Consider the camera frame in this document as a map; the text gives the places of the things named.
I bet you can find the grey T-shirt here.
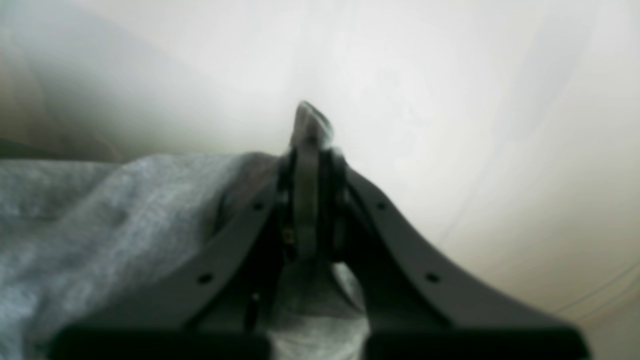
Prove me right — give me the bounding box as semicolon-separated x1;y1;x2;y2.
0;152;370;360

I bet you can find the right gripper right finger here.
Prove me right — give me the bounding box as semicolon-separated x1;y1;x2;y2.
320;149;591;360

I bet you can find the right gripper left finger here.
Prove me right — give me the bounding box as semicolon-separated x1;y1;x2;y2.
49;150;296;360

